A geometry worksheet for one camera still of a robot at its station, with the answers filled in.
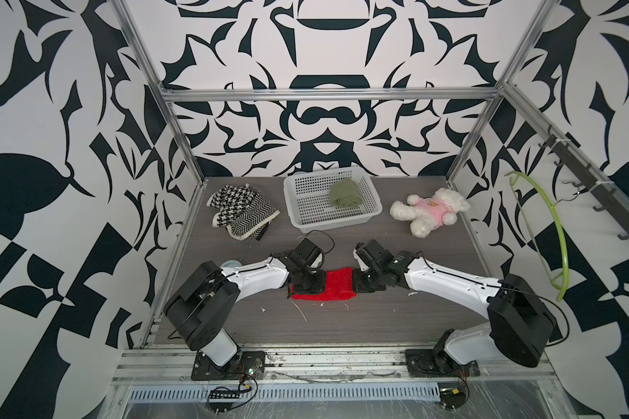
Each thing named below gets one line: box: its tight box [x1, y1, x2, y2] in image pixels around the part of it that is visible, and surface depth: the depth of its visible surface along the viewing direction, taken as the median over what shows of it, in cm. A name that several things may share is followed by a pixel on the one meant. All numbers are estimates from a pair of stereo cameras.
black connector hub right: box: [439, 386, 466, 410], surface depth 73 cm
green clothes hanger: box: [504, 171, 570, 303], surface depth 66 cm
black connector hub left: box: [208, 389, 241, 404], surface depth 74 cm
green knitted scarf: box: [329, 177, 364, 207], surface depth 109 cm
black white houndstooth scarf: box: [206, 183, 281, 241], surface depth 101 cm
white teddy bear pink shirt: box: [389, 187, 471, 239], surface depth 101 cm
